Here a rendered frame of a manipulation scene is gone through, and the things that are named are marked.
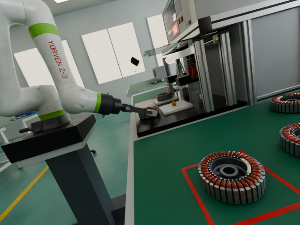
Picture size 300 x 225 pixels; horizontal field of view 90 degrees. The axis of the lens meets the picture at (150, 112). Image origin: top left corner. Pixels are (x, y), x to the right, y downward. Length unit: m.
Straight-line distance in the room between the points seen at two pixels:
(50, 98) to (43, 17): 0.39
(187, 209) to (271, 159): 0.21
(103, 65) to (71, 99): 4.97
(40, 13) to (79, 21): 5.08
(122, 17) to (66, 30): 1.83
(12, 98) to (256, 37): 1.06
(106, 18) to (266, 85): 5.41
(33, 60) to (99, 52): 2.10
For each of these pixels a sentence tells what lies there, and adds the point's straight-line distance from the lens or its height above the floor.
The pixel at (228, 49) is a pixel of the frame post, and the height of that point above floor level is 0.99.
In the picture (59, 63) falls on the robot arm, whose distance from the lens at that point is 0.81.
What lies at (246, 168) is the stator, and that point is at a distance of 0.35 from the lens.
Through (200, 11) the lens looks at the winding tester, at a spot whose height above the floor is 1.16.
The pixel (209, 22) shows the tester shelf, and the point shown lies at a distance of 0.64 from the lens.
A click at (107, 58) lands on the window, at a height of 1.72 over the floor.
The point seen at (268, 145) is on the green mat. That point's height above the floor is 0.75.
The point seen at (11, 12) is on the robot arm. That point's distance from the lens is 0.86.
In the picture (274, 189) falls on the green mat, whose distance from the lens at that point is 0.36.
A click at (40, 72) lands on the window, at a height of 1.85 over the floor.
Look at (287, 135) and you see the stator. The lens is 0.45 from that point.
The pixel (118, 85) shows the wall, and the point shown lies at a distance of 5.53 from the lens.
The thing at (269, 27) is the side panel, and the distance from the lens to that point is 0.78.
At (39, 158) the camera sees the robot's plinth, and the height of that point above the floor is 0.73.
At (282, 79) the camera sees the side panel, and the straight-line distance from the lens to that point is 0.83.
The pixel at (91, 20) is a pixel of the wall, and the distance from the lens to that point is 5.87.
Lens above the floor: 1.00
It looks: 15 degrees down
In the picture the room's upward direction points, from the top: 16 degrees counter-clockwise
